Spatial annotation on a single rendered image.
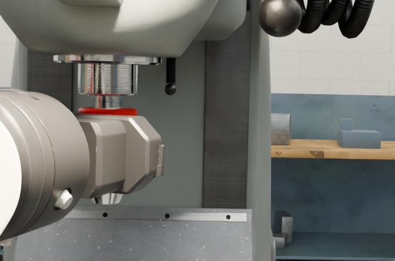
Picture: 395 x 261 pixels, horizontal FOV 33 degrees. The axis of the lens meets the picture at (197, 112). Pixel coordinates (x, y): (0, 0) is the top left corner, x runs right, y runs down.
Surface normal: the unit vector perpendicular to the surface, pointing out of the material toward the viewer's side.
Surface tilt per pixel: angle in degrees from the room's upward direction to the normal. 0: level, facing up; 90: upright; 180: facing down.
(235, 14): 98
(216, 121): 90
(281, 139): 90
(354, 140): 90
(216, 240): 64
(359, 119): 90
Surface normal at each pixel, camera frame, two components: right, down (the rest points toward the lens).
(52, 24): -0.25, 0.55
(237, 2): 0.47, 0.06
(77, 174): 0.93, 0.18
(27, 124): 0.79, -0.54
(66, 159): 0.94, -0.10
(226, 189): 0.02, 0.05
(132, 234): 0.03, -0.40
